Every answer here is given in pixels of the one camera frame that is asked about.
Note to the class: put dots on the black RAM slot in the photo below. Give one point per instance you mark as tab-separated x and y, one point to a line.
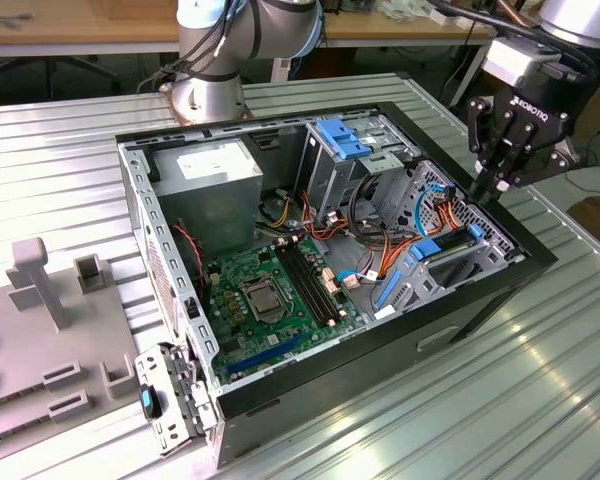
308	283
302	285
314	281
320	279

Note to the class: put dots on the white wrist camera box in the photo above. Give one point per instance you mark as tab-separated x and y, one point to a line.
512	62

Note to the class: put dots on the grey optical drive cage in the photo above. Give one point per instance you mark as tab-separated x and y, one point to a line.
330	180

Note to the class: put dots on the silver expansion bracket retainer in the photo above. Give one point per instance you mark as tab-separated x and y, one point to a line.
172	435

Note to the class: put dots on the grey perforated disk bay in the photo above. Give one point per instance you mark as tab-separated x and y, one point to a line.
475	212

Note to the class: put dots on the wooden desk with clutter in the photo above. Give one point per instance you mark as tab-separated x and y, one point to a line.
405	30

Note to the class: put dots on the hard disk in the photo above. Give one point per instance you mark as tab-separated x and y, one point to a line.
425	250

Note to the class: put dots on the blue expansion slot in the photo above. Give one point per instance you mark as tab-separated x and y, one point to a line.
265	355

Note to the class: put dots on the blue black retainer latch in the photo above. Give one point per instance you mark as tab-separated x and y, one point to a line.
146	400

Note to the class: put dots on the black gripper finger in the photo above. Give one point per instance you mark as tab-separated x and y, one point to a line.
480	130
545	165

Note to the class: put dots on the black open PC case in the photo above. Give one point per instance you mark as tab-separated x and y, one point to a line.
330	395

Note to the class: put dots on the grey power supply unit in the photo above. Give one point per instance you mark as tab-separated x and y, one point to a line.
210	200

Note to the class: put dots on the green motherboard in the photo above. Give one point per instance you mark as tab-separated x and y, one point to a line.
260	350

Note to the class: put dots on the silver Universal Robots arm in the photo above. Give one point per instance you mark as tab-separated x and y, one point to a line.
215	100

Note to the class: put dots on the grey parts rack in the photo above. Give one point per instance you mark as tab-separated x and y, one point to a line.
30	350

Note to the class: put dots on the blue plastic drive latch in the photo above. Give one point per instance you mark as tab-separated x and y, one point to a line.
342	140

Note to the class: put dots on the CPU socket with silver CPU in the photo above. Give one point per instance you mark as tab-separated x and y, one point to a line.
262	300

